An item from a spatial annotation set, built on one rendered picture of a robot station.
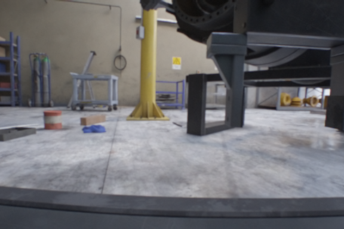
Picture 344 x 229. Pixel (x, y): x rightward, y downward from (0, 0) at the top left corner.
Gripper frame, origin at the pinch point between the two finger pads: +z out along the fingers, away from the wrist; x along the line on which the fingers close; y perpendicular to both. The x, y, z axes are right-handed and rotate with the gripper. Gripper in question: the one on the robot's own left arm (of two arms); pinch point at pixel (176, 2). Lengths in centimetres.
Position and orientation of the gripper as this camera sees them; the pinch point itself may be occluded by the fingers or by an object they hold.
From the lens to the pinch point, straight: 86.9
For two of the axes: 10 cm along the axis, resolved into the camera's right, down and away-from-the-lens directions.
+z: 7.5, -0.4, 6.6
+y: -2.0, -9.7, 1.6
